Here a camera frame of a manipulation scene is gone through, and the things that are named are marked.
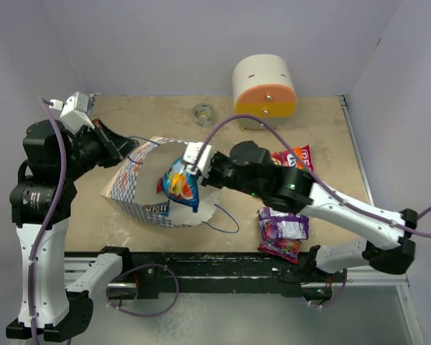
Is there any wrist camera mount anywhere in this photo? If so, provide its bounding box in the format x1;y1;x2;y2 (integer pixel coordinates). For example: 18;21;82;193
50;91;94;132
182;142;216;178

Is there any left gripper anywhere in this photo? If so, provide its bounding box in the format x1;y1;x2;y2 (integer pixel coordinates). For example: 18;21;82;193
58;118;139;181

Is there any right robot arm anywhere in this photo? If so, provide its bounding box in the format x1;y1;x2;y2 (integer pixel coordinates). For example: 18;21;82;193
192;141;417;281

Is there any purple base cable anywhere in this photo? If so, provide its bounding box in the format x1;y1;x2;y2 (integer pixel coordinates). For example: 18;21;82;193
307;267;348;309
106;263;180;318

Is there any orange snack packet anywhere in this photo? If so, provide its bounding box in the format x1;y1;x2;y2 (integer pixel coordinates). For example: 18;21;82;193
288;145;314;170

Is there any aluminium frame rail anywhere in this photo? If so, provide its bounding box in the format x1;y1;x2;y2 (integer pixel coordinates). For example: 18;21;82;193
64;253;408;286

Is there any pink REAL crisps bag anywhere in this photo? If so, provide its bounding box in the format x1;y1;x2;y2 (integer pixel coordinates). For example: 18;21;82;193
269;144;315;173

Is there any blue snack bag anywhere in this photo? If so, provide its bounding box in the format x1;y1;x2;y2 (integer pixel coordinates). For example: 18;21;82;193
156;157;200;213

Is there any checkered paper bag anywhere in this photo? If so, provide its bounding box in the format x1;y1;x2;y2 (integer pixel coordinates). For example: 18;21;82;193
101;137;240;234

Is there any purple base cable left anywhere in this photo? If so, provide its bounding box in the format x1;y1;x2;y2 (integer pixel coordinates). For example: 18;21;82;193
106;263;180;318

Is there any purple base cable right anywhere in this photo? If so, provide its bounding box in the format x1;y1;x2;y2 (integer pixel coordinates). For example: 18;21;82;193
307;267;348;309

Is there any blue m&m's packet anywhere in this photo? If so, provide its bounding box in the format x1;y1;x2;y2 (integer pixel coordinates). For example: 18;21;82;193
144;201;170;217

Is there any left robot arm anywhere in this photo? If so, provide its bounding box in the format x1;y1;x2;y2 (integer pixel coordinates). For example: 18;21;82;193
6;120;139;344

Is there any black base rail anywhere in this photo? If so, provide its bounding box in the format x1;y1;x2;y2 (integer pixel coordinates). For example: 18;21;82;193
91;251;348;300

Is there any purple snack packet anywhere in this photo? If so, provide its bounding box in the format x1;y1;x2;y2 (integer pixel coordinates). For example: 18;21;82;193
257;207;310;265

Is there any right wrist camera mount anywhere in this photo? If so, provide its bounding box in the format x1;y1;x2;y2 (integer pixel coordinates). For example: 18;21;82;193
182;142;216;178

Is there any white mini drawer cabinet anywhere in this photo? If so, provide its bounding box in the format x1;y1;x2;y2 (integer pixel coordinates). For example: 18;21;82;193
232;54;297;129

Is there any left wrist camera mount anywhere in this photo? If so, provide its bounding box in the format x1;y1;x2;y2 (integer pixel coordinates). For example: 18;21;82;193
50;91;94;132

